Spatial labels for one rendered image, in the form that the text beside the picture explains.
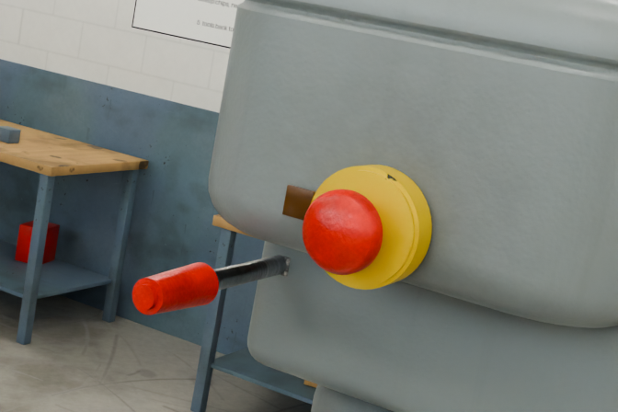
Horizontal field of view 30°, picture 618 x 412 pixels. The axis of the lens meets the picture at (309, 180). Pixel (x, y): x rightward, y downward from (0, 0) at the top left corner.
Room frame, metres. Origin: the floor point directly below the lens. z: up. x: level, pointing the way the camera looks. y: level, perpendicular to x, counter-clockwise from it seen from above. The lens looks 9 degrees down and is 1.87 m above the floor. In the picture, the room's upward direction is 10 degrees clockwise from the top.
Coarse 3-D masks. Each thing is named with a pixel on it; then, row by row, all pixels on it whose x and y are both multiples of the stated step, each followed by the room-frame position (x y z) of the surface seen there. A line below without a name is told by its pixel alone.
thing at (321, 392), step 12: (324, 396) 0.73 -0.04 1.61; (336, 396) 0.72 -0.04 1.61; (348, 396) 0.71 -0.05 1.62; (312, 408) 0.74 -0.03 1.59; (324, 408) 0.72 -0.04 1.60; (336, 408) 0.71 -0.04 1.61; (348, 408) 0.71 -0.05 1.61; (360, 408) 0.70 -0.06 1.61; (372, 408) 0.70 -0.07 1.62; (384, 408) 0.70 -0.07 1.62
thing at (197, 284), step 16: (176, 272) 0.59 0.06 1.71; (192, 272) 0.60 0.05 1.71; (208, 272) 0.61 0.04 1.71; (224, 272) 0.63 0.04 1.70; (240, 272) 0.64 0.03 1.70; (256, 272) 0.66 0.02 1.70; (272, 272) 0.68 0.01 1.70; (144, 288) 0.57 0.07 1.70; (160, 288) 0.57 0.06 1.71; (176, 288) 0.58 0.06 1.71; (192, 288) 0.59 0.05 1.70; (208, 288) 0.60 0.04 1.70; (224, 288) 0.63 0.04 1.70; (144, 304) 0.57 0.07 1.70; (160, 304) 0.57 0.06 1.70; (176, 304) 0.58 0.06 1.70; (192, 304) 0.60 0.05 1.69
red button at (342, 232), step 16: (336, 192) 0.53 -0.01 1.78; (352, 192) 0.53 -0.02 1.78; (320, 208) 0.53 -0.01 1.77; (336, 208) 0.52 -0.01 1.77; (352, 208) 0.52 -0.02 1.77; (368, 208) 0.52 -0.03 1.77; (304, 224) 0.53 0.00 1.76; (320, 224) 0.52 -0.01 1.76; (336, 224) 0.52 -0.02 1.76; (352, 224) 0.52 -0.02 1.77; (368, 224) 0.52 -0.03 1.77; (304, 240) 0.53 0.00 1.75; (320, 240) 0.52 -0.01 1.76; (336, 240) 0.52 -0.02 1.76; (352, 240) 0.52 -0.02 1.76; (368, 240) 0.52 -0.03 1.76; (320, 256) 0.52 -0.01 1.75; (336, 256) 0.52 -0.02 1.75; (352, 256) 0.52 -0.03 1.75; (368, 256) 0.52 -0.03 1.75; (336, 272) 0.52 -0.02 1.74; (352, 272) 0.52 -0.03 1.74
